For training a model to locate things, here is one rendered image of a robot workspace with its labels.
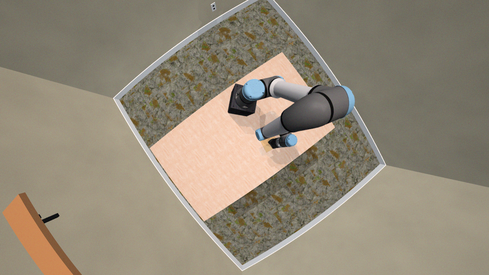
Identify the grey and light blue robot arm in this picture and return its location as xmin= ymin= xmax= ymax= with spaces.
xmin=235 ymin=76 xmax=355 ymax=147

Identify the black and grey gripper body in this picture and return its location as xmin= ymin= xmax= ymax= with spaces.
xmin=269 ymin=137 xmax=282 ymax=149

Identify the tan translucent mat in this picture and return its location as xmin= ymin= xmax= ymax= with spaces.
xmin=260 ymin=136 xmax=275 ymax=152

